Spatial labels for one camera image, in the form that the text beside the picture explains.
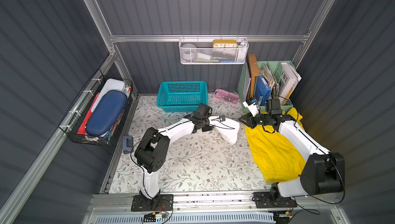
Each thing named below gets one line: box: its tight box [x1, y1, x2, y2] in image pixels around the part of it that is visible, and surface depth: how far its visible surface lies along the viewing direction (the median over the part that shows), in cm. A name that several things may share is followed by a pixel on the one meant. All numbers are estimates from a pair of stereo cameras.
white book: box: [279, 62, 302, 105], surface depth 100 cm
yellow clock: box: [212, 39, 239, 49], surface depth 90 cm
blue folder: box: [255, 74, 272, 106], surface depth 98 cm
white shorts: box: [208, 115, 240, 145], surface depth 86 cm
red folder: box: [77, 92, 100, 136], surface depth 67 cm
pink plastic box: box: [212, 88, 240, 105], surface depth 121 cm
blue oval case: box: [85, 89, 129, 136], surface depth 69 cm
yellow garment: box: [244, 107, 307, 183], surface depth 88 cm
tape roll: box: [180, 43, 197, 61], surface depth 89 cm
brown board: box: [246, 53, 260, 100], surface depth 93 cm
